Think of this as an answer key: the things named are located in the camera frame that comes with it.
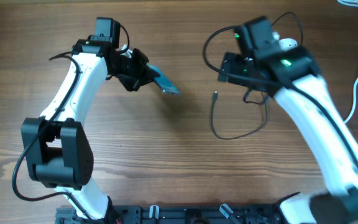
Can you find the smartphone with cyan screen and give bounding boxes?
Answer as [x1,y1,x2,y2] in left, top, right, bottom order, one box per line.
[148,64,181,95]

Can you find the black usb charging cable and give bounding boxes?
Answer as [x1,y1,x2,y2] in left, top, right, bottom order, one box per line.
[209,11,304,141]

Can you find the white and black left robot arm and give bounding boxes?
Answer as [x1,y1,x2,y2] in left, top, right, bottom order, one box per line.
[12,17,162,223]

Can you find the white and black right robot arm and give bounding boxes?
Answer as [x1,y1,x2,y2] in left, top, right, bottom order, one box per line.
[220,16,358,223]

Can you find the white charger plug adapter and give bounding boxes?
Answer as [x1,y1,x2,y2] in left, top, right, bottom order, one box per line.
[272,31,298,51]

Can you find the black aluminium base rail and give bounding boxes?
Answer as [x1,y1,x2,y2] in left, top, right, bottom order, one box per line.
[55,203,285,224]

